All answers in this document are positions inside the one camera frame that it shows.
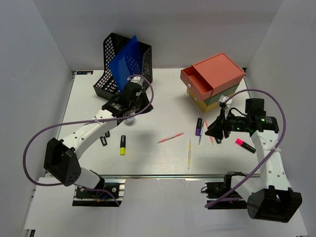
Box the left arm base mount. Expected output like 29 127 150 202
72 179 125 207

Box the yellow cap black highlighter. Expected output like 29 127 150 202
119 135 126 156

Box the thin orange pen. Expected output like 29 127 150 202
204 120 214 145

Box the pink cap black highlighter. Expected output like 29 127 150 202
235 139 256 154

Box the thin blue pen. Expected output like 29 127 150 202
198 120 204 145

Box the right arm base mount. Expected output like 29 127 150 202
200 171 247 210

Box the blue plastic folder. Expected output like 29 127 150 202
109 36 142 92

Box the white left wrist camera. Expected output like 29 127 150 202
127 76 144 86

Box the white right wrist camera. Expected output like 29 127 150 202
217 95 232 108

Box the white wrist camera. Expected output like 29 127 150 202
127 76 144 86
217 95 232 108

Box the clear paper clip container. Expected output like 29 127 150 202
124 117 135 126

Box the yellow drawer box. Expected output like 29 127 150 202
187 88 224 113

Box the green drawer box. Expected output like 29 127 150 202
202 82 240 106

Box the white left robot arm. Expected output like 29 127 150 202
43 82 153 197

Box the purple cap black highlighter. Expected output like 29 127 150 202
195 118 203 136

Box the thin yellow pen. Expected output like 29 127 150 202
187 140 192 170

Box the green cap black highlighter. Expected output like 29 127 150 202
100 136 107 147

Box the black mesh file rack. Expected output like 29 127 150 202
93 33 153 100

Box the orange drawer box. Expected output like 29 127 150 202
180 52 245 100

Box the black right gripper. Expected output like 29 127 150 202
205 108 249 140

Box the thin pink pen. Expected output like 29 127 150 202
157 132 185 144

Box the blue cap black highlighter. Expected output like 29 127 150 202
215 138 222 144

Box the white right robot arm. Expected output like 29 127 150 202
205 96 302 223

